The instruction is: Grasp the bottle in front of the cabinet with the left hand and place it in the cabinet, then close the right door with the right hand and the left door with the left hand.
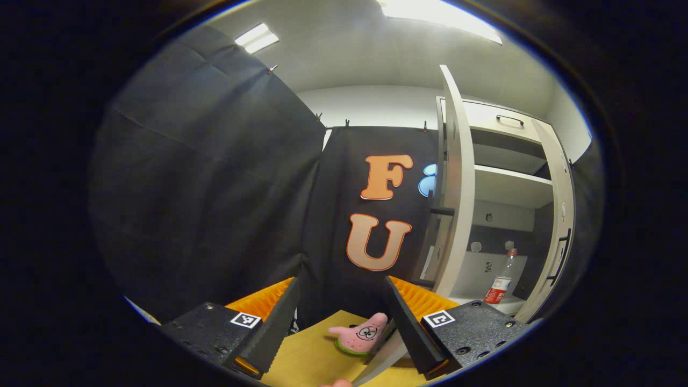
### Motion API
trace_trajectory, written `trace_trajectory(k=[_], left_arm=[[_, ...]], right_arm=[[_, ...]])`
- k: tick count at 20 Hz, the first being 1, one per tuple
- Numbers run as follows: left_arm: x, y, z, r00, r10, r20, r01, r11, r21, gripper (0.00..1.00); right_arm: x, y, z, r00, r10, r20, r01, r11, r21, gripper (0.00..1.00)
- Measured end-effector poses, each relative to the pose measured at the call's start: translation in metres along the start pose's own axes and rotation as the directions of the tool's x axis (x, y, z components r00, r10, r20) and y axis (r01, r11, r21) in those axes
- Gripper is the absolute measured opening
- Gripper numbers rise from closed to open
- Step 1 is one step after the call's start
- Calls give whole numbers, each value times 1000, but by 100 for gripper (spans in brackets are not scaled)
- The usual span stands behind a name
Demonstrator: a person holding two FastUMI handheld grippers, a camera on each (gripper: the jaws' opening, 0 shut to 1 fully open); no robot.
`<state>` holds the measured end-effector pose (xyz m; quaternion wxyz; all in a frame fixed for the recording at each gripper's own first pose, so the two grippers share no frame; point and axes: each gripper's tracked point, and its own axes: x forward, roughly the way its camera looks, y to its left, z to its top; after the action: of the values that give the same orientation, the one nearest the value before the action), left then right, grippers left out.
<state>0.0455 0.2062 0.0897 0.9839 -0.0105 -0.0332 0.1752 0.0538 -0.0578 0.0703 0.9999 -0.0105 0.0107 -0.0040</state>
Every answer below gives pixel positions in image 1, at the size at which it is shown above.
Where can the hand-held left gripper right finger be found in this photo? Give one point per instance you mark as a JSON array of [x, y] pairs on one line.
[[408, 328]]

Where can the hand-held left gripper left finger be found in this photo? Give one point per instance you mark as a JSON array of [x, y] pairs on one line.
[[274, 328]]

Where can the clear plastic water bottle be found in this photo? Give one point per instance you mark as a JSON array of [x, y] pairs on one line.
[[500, 287]]

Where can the pink starfish plush toy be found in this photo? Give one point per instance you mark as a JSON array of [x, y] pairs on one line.
[[360, 336]]

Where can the white cabinet door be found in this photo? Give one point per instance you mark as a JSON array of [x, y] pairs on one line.
[[559, 188], [459, 215]]

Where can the black backdrop cloth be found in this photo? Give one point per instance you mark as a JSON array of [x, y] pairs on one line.
[[586, 226], [204, 188]]

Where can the white cabinet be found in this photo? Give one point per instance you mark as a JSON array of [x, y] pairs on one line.
[[510, 188]]

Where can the long ceiling light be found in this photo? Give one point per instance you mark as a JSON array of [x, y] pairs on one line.
[[441, 13], [257, 38]]

